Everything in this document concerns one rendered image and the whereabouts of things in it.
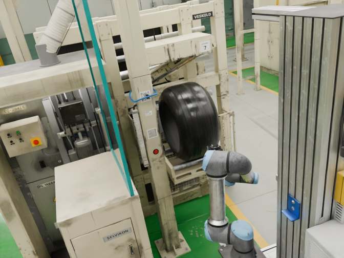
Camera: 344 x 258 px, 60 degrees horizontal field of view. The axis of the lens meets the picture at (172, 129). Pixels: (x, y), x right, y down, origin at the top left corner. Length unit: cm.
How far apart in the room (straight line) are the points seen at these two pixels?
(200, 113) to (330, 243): 118
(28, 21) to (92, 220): 1000
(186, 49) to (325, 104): 152
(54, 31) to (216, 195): 148
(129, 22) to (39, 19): 928
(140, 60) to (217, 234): 118
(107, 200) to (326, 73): 111
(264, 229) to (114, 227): 180
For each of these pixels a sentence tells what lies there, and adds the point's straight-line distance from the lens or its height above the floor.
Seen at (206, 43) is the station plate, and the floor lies 172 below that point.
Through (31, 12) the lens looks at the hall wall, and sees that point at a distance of 1121.
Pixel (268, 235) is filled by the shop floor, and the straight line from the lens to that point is 305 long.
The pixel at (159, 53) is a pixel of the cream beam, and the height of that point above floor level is 172.
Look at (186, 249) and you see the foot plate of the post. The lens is 293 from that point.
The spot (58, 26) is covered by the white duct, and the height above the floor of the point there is 204.
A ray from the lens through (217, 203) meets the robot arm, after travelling 170.
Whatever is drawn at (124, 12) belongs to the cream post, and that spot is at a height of 207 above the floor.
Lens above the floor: 218
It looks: 26 degrees down
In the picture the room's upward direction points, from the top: 9 degrees counter-clockwise
